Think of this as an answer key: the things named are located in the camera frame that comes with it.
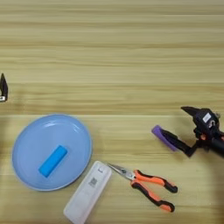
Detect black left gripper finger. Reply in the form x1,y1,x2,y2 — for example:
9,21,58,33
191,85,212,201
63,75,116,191
0,73,9,103

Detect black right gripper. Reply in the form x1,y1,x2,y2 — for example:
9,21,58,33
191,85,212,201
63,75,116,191
160,105,224,158

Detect purple rectangular block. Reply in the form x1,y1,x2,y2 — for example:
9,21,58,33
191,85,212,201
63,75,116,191
151,124,179,152

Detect light blue round plate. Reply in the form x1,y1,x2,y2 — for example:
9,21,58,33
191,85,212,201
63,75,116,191
11,113,94,193

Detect blue rectangular block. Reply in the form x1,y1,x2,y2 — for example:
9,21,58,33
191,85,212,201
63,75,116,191
38,144,69,179

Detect white rectangular remote device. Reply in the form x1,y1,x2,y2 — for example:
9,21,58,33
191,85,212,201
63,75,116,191
63,160,113,224

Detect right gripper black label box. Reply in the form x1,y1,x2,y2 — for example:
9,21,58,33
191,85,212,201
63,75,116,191
193,108,221,132

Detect orange black needle-nose pliers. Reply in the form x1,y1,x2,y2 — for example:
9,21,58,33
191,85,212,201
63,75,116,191
107,162,179,214

